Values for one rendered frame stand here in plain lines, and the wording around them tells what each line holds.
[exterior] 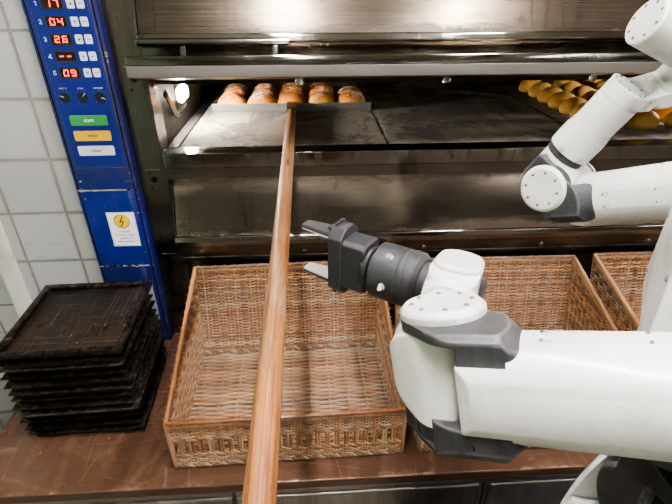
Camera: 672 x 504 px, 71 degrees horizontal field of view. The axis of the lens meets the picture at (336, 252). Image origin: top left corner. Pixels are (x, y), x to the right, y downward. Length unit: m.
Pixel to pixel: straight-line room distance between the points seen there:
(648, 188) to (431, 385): 0.51
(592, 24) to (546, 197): 0.63
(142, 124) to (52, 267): 0.54
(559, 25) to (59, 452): 1.59
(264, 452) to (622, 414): 0.30
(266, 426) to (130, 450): 0.88
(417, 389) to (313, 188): 0.97
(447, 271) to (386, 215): 0.77
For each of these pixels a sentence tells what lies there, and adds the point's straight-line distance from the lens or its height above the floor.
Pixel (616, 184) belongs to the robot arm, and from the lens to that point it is 0.84.
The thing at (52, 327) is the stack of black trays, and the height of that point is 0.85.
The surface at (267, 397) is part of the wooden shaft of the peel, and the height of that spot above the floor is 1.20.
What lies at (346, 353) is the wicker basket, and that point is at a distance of 1.48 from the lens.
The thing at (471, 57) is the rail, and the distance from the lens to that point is 1.16.
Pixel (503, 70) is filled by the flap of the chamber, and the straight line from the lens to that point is 1.18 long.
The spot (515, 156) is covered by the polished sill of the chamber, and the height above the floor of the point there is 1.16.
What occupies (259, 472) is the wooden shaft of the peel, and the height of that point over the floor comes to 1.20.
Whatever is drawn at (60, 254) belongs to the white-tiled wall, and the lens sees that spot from 1.59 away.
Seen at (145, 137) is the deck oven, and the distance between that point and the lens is 1.35.
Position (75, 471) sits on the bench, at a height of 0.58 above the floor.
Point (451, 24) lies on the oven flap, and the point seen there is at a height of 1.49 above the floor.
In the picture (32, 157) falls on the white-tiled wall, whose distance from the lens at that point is 1.48.
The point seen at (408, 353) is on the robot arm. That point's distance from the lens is 0.44.
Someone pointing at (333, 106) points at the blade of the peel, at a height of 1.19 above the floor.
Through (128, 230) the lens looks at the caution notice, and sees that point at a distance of 1.44.
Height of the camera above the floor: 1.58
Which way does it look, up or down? 30 degrees down
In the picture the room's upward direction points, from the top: straight up
